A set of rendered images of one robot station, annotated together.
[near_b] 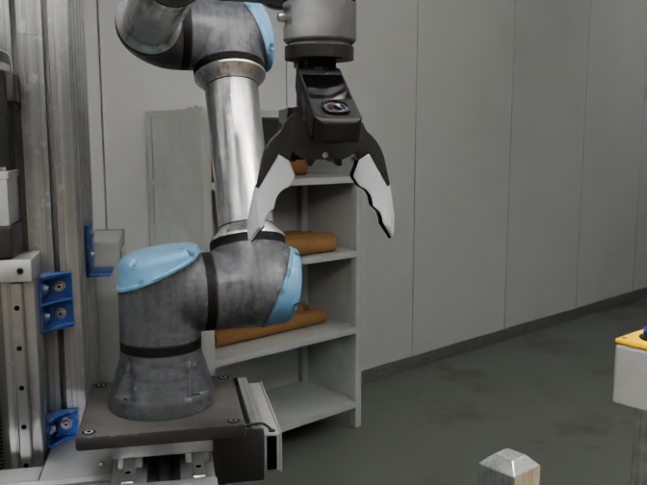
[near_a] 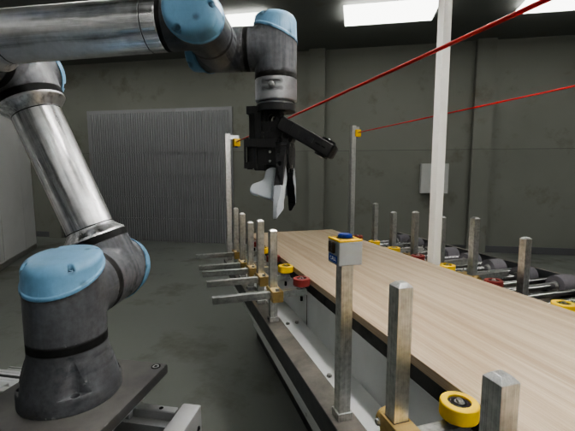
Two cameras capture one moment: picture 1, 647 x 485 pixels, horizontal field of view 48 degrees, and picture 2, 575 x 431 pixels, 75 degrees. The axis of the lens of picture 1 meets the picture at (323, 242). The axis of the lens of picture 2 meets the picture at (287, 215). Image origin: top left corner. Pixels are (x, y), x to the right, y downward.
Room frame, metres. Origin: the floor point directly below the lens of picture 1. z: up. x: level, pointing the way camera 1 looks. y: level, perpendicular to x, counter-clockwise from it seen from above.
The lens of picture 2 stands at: (0.49, 0.63, 1.39)
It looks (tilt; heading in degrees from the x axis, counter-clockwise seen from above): 6 degrees down; 292
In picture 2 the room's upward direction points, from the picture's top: straight up
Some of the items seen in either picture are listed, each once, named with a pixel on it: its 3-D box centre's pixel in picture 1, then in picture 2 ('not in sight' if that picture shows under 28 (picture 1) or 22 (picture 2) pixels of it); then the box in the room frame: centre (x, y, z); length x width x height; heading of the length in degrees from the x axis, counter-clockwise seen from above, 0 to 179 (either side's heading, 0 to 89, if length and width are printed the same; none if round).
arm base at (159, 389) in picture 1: (162, 370); (69, 362); (1.04, 0.24, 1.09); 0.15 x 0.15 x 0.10
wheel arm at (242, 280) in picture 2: not in sight; (249, 280); (1.39, -1.03, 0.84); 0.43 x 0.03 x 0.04; 40
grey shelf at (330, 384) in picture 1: (261, 279); not in sight; (3.39, 0.29, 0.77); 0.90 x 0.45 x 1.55; 132
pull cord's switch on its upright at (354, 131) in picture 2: not in sight; (354, 189); (1.20, -2.63, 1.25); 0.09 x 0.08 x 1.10; 130
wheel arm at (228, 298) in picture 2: not in sight; (260, 296); (1.23, -0.84, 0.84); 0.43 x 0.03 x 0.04; 40
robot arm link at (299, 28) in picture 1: (316, 27); (275, 93); (0.77, 0.01, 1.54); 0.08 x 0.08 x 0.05
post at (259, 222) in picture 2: not in sight; (260, 263); (1.37, -1.10, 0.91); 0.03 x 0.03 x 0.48; 40
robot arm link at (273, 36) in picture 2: not in sight; (274, 48); (0.78, 0.01, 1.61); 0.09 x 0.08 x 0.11; 19
